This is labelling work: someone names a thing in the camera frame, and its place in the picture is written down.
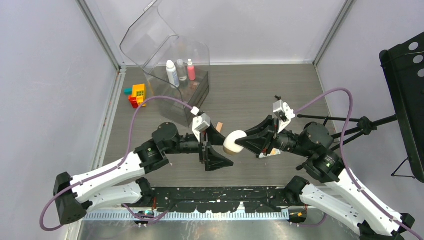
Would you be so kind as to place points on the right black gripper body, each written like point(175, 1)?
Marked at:
point(286, 140)

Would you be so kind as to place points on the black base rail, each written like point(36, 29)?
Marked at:
point(254, 199)

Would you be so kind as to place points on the clear acrylic drawer organizer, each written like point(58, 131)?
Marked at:
point(150, 42)

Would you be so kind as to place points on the white cylindrical bottle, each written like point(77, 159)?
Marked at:
point(172, 74)

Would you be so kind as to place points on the pink spray bottle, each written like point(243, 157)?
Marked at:
point(191, 70)

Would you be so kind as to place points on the eyeshadow palette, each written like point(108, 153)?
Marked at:
point(189, 89)

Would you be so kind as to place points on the clear small bottle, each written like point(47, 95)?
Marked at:
point(181, 70)

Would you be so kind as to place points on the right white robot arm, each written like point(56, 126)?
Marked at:
point(358, 208)

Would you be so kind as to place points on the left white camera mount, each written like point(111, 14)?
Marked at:
point(200, 123)

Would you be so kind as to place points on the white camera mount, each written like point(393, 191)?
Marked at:
point(200, 123)
point(284, 113)

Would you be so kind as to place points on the white oval compact case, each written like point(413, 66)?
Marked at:
point(229, 146)

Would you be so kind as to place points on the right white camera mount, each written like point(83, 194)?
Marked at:
point(284, 113)

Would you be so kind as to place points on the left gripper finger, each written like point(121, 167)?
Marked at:
point(211, 159)
point(214, 137)

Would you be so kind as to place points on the peach concealer stick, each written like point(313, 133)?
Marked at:
point(219, 126)

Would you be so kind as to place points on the black tripod stand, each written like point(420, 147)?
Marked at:
point(364, 126)

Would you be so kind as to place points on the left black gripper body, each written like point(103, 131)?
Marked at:
point(188, 144)

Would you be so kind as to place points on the small printed cream tube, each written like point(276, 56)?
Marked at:
point(274, 152)

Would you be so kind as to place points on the colourful toy block stack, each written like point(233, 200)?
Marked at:
point(136, 94)

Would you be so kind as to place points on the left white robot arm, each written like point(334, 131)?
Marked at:
point(123, 181)

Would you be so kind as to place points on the black perforated panel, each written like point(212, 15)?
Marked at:
point(404, 75)

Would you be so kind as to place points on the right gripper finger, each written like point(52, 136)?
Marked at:
point(259, 144)
point(268, 121)

